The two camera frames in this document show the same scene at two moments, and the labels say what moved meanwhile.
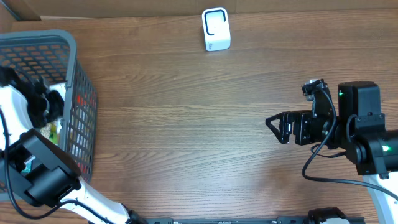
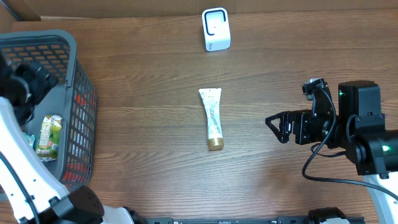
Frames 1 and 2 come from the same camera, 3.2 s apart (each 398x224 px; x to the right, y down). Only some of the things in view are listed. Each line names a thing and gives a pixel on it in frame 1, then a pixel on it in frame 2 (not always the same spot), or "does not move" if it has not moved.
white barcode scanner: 216,29 does not move
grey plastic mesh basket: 52,56 does not move
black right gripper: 299,118 does not move
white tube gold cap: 60,88 -> 212,98
